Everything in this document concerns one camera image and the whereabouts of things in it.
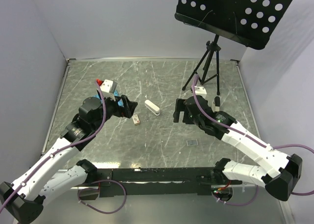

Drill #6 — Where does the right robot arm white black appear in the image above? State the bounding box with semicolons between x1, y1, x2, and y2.
173;95;303;201

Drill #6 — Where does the small tray of staples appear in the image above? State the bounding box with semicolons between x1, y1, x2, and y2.
186;140;198;146

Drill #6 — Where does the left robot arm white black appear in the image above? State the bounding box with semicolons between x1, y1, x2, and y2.
0;95;138;224

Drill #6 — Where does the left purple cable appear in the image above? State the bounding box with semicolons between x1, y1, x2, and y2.
0;83;128;214

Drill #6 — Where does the small staple box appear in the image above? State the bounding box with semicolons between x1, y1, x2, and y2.
132;114;140;125

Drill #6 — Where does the purple cable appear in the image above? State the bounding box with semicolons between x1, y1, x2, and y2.
191;75;314;206
0;83;128;214

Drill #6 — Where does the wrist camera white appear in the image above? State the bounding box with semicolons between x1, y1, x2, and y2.
191;85;220;112
96;79;117;101

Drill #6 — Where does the black perforated music stand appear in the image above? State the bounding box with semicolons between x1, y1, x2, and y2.
175;0;293;50

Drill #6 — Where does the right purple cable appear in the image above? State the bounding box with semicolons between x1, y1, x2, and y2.
191;75;314;206

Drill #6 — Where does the white stapler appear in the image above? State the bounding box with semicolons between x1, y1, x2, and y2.
144;99;160;116

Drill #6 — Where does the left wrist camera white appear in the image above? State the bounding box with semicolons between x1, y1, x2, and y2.
96;79;117;101

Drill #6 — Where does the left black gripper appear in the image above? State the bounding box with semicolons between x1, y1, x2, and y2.
92;94;137;130

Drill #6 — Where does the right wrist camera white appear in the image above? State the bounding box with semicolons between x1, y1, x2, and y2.
191;85;220;112

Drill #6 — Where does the black tripod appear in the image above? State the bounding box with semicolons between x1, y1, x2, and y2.
182;34;221;96

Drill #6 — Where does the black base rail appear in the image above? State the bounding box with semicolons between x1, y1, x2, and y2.
68;167;242;197

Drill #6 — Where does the blue studded base plate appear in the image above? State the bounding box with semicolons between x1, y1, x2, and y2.
94;90;124;107

